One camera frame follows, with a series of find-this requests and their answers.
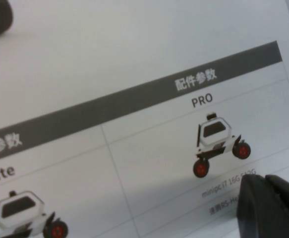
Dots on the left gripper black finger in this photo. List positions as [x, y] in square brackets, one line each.
[270, 210]

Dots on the white product catalog book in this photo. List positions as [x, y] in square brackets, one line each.
[134, 111]

